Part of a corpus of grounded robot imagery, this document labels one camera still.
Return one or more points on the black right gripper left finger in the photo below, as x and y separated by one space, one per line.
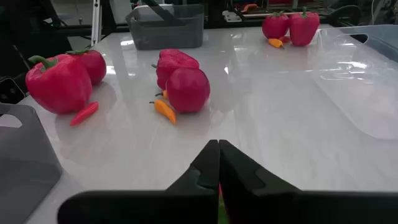
192 205

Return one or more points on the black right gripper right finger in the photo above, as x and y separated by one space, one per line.
280 208

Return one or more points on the yellow toy chili pepper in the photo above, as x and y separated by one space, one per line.
164 110
164 94

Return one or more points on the red toy chili pepper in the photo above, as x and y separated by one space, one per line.
84 114

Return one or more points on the red toy bell pepper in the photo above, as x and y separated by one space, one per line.
59 87
304 29
174 62

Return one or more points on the orange toy chili pepper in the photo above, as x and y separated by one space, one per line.
275 42

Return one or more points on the clear plastic basket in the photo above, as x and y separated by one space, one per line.
357 93

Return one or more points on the grey plastic basket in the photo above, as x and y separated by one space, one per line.
25 174
168 34

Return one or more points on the silver aluminium frame post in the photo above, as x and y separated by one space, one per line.
96 21

